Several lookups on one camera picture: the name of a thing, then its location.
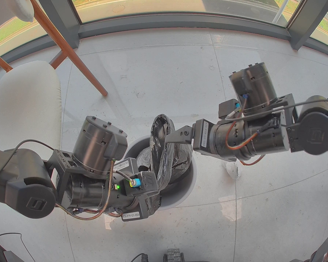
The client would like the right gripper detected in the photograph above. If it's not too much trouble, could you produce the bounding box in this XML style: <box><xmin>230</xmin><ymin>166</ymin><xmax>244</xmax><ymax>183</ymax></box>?
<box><xmin>165</xmin><ymin>116</ymin><xmax>280</xmax><ymax>162</ymax></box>

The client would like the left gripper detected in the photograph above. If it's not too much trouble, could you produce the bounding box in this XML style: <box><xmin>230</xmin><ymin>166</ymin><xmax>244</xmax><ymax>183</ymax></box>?
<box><xmin>71</xmin><ymin>174</ymin><xmax>161</xmax><ymax>222</ymax></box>

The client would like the black plastic bag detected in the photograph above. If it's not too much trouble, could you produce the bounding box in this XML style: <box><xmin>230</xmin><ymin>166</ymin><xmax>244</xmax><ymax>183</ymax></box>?
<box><xmin>138</xmin><ymin>114</ymin><xmax>193</xmax><ymax>219</ymax></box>

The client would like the white trash bin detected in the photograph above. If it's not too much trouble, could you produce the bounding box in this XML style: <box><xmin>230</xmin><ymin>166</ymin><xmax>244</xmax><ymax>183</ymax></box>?
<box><xmin>125</xmin><ymin>135</ymin><xmax>197</xmax><ymax>209</ymax></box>

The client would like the clear printed wrapper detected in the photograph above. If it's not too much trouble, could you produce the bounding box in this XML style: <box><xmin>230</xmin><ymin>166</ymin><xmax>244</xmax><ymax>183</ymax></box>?
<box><xmin>221</xmin><ymin>161</ymin><xmax>241</xmax><ymax>180</ymax></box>

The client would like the white chair with wooden legs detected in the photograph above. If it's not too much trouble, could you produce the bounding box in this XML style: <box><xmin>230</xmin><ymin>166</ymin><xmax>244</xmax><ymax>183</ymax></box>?
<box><xmin>0</xmin><ymin>0</ymin><xmax>108</xmax><ymax>160</ymax></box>

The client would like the window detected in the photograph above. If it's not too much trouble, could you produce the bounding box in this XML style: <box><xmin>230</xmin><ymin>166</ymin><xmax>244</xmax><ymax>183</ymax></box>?
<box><xmin>0</xmin><ymin>0</ymin><xmax>328</xmax><ymax>73</ymax></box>

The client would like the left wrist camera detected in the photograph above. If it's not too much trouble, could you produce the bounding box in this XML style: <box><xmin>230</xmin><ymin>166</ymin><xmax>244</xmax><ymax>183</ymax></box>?
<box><xmin>113</xmin><ymin>158</ymin><xmax>159</xmax><ymax>199</ymax></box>

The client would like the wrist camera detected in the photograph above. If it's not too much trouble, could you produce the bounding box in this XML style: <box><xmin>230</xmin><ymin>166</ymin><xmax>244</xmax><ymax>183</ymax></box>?
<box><xmin>113</xmin><ymin>158</ymin><xmax>159</xmax><ymax>199</ymax></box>
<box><xmin>218</xmin><ymin>98</ymin><xmax>244</xmax><ymax>121</ymax></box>

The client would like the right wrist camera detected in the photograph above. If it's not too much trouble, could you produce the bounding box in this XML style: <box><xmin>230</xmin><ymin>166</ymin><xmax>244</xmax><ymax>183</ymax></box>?
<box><xmin>218</xmin><ymin>98</ymin><xmax>244</xmax><ymax>121</ymax></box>

